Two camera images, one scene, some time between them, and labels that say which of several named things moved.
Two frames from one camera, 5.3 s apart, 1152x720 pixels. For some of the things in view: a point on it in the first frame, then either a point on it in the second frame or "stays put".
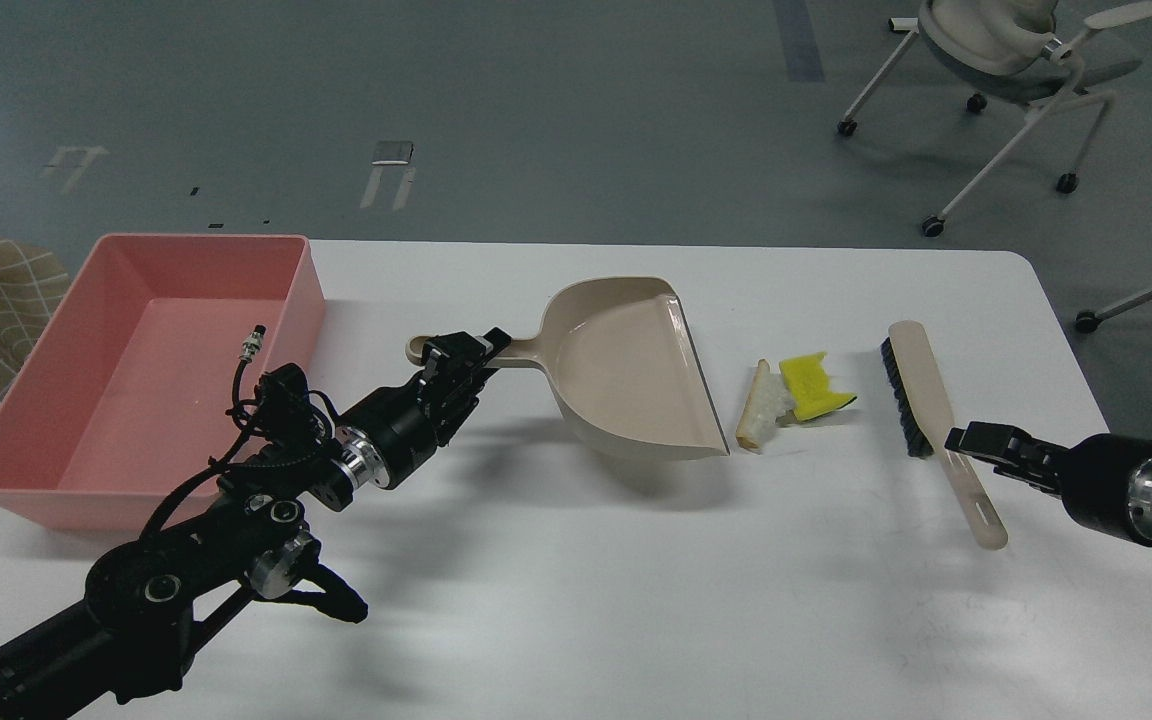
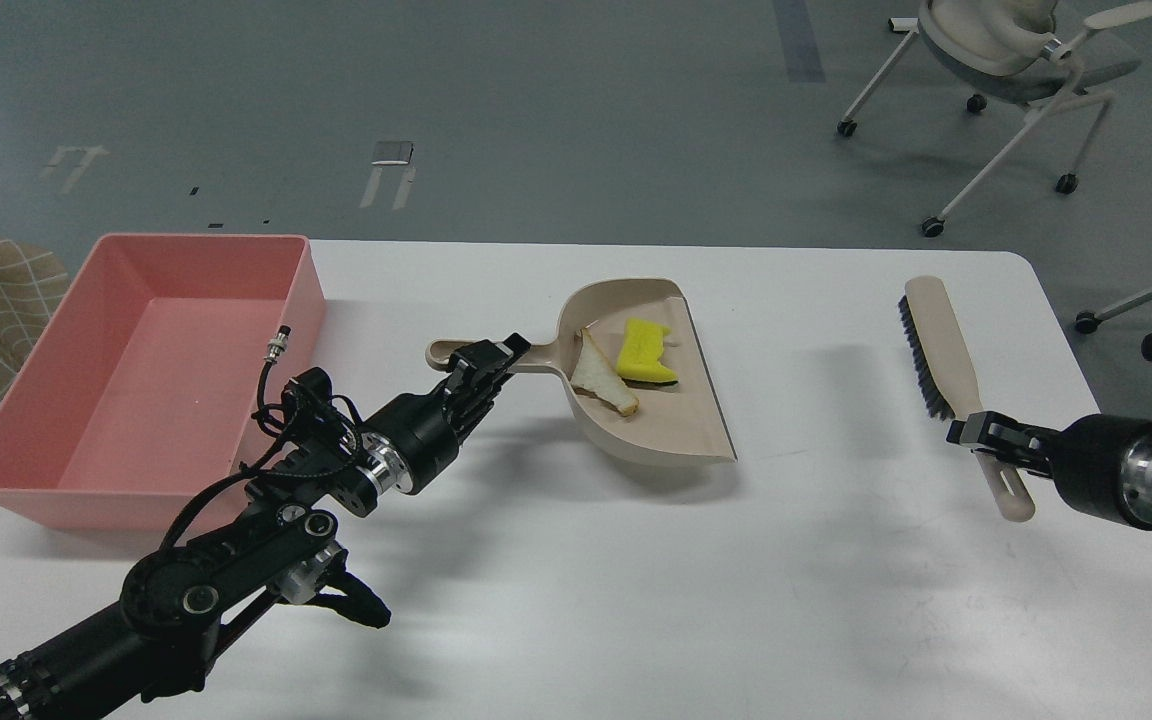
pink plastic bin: (125, 402) stays put
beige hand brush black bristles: (916, 392) → (931, 330)
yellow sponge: (809, 387) → (641, 349)
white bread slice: (767, 398) → (595, 376)
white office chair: (1001, 50) stays put
